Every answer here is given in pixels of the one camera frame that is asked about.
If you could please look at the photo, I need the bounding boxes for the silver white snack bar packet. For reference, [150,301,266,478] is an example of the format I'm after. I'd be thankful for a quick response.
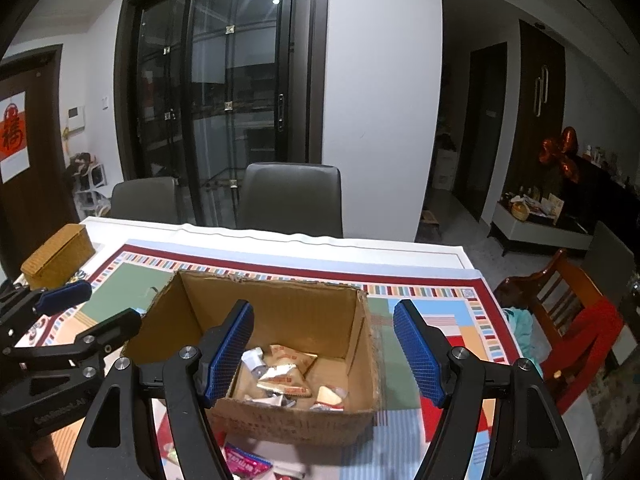
[241,347,296,408]

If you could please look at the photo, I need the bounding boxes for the white pastry packet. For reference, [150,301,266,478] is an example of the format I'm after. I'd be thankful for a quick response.
[257,344,318,398]

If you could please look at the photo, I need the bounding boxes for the pink transparent snack bag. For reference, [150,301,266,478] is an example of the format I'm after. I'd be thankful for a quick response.
[224,443,272,479]

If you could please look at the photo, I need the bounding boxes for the clear packet yellow cake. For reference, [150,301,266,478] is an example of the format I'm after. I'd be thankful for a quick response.
[310,385,348,412]

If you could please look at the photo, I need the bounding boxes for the woven yellow tissue box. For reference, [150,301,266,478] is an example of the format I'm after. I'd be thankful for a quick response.
[21,223,96,289]

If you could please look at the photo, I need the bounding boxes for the colourful patchwork tablecloth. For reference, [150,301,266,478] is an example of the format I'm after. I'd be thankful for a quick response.
[21,219,521,479]

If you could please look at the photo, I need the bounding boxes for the brown cardboard box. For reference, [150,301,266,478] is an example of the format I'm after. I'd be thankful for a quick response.
[124,271,380,446]

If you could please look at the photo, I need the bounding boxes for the grey dining chair left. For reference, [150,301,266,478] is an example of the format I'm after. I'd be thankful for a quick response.
[108,177,180,224]

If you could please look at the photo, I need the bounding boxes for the grey dining chair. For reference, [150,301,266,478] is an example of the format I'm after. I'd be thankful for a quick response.
[236,162,344,238]
[108,177,180,224]

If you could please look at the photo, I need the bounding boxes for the red wooden chair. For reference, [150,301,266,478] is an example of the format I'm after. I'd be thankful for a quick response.
[494,249,625,414]

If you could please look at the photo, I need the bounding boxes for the red fu door poster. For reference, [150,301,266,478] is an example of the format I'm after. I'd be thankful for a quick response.
[0,91,30,183]

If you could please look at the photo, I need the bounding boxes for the grey dining chair centre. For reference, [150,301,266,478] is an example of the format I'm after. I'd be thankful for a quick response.
[236,162,344,238]

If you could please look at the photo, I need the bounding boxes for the low white tv cabinet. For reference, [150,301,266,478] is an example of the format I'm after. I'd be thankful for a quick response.
[488,204,592,255]

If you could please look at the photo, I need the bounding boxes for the red heart balloons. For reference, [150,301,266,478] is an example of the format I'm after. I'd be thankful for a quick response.
[538,126,579,183]

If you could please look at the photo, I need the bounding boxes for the glass sliding door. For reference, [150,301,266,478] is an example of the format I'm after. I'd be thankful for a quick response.
[114,0,328,228]

